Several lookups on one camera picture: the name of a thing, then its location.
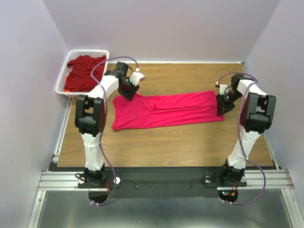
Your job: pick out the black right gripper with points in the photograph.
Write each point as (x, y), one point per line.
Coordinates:
(222, 107)

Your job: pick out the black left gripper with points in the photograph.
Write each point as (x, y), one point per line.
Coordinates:
(129, 95)

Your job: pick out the pink t-shirt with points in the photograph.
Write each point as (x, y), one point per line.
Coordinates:
(165, 110)

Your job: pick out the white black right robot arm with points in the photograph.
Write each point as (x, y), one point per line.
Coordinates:
(255, 116)

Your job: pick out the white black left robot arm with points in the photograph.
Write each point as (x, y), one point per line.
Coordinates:
(91, 116)

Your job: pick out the dark red t-shirt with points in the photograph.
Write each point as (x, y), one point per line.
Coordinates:
(80, 79)

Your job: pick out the orange garment in basket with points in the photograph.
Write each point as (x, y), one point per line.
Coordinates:
(66, 90)

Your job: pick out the white plastic basket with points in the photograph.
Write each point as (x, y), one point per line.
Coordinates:
(73, 54)

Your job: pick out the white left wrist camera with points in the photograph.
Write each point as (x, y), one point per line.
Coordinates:
(136, 77)

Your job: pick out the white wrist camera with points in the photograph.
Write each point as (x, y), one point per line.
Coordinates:
(136, 77)
(222, 88)

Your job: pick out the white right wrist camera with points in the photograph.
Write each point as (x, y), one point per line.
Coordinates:
(222, 88)

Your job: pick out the aluminium mounting rail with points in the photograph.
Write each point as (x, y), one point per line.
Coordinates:
(273, 179)

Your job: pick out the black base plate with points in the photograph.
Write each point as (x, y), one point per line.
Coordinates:
(207, 188)

